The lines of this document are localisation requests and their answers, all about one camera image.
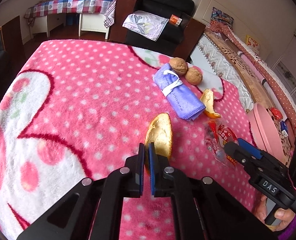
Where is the white bed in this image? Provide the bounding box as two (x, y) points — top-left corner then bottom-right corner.
(190, 0), (296, 155)

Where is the white sliding wardrobe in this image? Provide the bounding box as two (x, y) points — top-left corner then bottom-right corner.
(270, 25), (296, 100)

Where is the brown floral bed sheet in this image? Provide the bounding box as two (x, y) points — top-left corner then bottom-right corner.
(205, 31), (293, 155)

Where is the white desk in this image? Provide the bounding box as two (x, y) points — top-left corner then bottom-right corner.
(29, 12), (108, 40)

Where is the pink rolled mat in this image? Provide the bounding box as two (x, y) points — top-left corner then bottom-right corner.
(236, 50), (268, 85)

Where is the brown walnut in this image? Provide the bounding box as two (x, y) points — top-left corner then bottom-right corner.
(185, 67), (203, 85)
(169, 57), (188, 75)

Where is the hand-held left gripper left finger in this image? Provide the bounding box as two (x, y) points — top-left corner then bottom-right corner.
(16, 142), (146, 240)

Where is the rolled purple towel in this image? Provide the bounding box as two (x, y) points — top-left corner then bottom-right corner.
(152, 63), (206, 120)

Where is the small orange box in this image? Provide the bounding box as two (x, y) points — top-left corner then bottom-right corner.
(169, 14), (183, 25)

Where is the yellow floral pillow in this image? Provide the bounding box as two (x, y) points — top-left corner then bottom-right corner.
(245, 34), (261, 53)

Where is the checkered tablecloth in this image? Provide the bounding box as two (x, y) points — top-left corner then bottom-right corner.
(24, 0), (117, 29)

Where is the clear red printed wrapper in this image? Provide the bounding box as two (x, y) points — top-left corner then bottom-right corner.
(204, 120), (239, 167)

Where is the dark wooden furniture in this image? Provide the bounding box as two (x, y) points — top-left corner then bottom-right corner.
(0, 15), (22, 63)

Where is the curled orange peel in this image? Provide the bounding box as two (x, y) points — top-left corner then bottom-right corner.
(200, 88), (221, 119)

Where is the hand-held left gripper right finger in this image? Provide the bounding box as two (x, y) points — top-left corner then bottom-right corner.
(148, 142), (278, 240)

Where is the white floral cloth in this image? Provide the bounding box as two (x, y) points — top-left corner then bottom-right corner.
(122, 10), (169, 41)

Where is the red snack packet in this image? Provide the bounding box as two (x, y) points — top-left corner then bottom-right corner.
(270, 107), (283, 120)

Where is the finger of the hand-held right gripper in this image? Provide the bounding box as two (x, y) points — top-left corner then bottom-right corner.
(238, 138), (266, 160)
(224, 142), (256, 168)

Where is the red polka dot quilt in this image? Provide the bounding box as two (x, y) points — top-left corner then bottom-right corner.
(204, 21), (296, 120)

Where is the pink plastic basin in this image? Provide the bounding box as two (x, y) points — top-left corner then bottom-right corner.
(248, 102), (292, 164)

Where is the person's right hand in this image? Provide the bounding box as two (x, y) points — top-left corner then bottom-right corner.
(253, 195), (296, 233)

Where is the broad orange peel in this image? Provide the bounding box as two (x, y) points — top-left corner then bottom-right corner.
(144, 113), (173, 175)

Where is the person's right forearm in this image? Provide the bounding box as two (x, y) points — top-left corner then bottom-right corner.
(278, 215), (296, 240)

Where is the colourful cartoon pillow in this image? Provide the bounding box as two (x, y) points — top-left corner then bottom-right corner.
(211, 7), (234, 27)

